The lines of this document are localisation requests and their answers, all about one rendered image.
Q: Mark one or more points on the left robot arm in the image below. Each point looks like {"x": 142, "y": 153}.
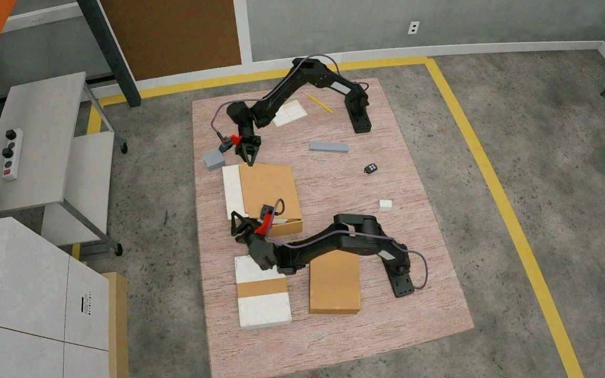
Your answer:
{"x": 397, "y": 262}

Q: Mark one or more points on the small white cube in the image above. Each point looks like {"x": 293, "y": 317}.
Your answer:
{"x": 384, "y": 205}

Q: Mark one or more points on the white box with tan tape band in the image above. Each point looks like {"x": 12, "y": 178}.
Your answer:
{"x": 262, "y": 295}

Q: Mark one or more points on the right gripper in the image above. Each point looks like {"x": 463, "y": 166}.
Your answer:
{"x": 247, "y": 143}

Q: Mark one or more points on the black key fob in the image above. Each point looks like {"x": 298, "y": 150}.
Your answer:
{"x": 370, "y": 168}

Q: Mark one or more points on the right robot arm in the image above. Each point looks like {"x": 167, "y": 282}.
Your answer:
{"x": 317, "y": 74}

